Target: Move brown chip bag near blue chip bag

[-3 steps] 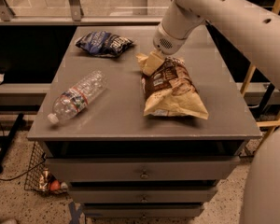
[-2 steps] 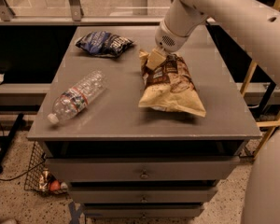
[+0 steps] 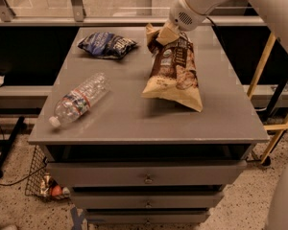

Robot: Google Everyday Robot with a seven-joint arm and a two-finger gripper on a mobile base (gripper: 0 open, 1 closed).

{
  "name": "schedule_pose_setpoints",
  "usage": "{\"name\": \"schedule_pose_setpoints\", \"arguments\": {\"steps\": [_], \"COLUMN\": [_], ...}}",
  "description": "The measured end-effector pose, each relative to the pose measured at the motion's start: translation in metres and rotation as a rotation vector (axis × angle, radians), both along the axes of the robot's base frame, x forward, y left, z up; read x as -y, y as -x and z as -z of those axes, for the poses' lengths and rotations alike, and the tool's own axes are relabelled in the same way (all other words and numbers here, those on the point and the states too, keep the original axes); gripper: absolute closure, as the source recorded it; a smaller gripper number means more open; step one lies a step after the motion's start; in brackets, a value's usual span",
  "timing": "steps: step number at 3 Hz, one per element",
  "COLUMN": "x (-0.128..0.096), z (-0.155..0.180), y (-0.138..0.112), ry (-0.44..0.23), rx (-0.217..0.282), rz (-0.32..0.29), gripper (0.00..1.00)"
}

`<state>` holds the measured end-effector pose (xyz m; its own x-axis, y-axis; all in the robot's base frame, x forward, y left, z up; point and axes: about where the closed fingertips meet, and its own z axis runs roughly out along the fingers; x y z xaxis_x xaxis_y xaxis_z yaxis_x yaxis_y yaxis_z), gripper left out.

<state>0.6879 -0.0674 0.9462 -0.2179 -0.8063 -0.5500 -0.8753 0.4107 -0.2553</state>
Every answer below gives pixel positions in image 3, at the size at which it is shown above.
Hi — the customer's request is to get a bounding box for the middle grey drawer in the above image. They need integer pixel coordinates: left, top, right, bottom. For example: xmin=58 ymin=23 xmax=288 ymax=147
xmin=71 ymin=192 xmax=224 ymax=209

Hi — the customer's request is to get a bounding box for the grey metal railing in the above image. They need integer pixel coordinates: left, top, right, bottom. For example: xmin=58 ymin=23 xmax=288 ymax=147
xmin=0 ymin=0 xmax=267 ymax=27

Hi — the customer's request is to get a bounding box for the top grey drawer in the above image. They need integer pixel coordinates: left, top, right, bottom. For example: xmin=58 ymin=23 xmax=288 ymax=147
xmin=47 ymin=160 xmax=247 ymax=187

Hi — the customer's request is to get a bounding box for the clear plastic water bottle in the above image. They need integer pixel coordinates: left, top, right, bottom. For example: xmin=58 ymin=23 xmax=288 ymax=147
xmin=49 ymin=73 xmax=109 ymax=127

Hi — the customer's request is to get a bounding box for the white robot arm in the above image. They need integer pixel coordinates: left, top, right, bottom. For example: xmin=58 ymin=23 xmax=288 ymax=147
xmin=160 ymin=0 xmax=288 ymax=230

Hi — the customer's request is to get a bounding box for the grey drawer cabinet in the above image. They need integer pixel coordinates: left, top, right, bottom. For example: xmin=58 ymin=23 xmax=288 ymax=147
xmin=30 ymin=26 xmax=268 ymax=213

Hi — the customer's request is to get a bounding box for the grey drawer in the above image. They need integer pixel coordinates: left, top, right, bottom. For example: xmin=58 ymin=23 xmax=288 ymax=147
xmin=47 ymin=160 xmax=247 ymax=187
xmin=71 ymin=192 xmax=224 ymax=209
xmin=84 ymin=211 xmax=210 ymax=224

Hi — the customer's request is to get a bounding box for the black wire basket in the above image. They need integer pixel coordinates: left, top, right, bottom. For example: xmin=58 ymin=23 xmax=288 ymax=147
xmin=25 ymin=147 xmax=70 ymax=201

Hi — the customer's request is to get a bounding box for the black floor cable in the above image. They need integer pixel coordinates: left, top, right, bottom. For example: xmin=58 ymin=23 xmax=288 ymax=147
xmin=0 ymin=162 xmax=49 ymax=188

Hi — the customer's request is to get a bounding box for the brown sea salt chip bag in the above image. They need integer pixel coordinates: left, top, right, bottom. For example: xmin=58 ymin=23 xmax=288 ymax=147
xmin=142 ymin=24 xmax=203 ymax=112

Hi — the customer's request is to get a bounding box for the yellow wooden ladder frame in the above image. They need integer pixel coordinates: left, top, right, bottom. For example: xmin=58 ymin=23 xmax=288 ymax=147
xmin=246 ymin=32 xmax=288 ymax=165

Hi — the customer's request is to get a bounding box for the black metal stand leg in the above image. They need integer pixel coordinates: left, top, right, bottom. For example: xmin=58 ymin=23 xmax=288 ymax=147
xmin=0 ymin=117 xmax=25 ymax=178

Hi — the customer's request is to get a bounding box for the blue chip bag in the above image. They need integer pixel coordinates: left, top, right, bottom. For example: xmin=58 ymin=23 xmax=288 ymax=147
xmin=78 ymin=32 xmax=137 ymax=59

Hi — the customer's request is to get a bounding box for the bottom grey drawer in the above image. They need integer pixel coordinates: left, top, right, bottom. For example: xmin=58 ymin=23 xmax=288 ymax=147
xmin=84 ymin=211 xmax=210 ymax=224

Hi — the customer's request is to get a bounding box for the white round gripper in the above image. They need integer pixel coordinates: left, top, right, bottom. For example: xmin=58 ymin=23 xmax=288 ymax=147
xmin=156 ymin=0 xmax=228 ymax=45

